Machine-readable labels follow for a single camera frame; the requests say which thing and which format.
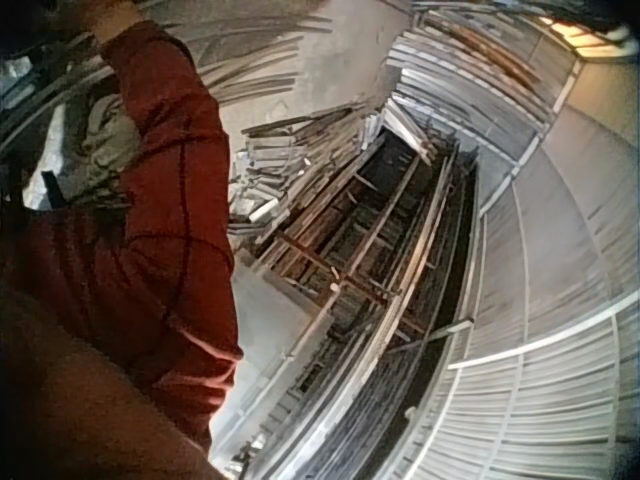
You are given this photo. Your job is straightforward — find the rack of long metal profiles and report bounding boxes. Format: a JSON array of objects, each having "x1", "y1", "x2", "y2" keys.
[{"x1": 227, "y1": 99, "x2": 482, "y2": 480}]

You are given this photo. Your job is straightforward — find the white sheet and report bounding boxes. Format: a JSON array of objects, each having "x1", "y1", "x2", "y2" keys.
[{"x1": 20, "y1": 102, "x2": 77, "y2": 211}]

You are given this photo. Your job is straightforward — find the heap of grey metal bars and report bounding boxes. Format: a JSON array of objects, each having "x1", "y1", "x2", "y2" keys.
[{"x1": 195, "y1": 13, "x2": 351, "y2": 104}]

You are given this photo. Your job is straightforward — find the person's right hand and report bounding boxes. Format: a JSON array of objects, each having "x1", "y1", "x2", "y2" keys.
[{"x1": 90, "y1": 0, "x2": 151, "y2": 47}]

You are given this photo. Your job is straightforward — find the white slatted metal gate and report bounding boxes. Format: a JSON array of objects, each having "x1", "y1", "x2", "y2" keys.
[{"x1": 399, "y1": 289, "x2": 640, "y2": 480}]

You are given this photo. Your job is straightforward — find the stack of aluminium profiles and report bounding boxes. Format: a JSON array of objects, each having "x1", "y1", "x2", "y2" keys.
[{"x1": 383, "y1": 8, "x2": 584, "y2": 169}]

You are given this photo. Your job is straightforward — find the grey crumpled cloth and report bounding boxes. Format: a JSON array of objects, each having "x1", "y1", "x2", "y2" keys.
[{"x1": 78, "y1": 92, "x2": 145, "y2": 204}]

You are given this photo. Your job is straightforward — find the small black object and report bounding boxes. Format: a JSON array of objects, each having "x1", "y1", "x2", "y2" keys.
[{"x1": 39, "y1": 169, "x2": 69, "y2": 211}]

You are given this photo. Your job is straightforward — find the long grey metal bar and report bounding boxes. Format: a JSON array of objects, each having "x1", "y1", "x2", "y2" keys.
[{"x1": 0, "y1": 62, "x2": 121, "y2": 156}]

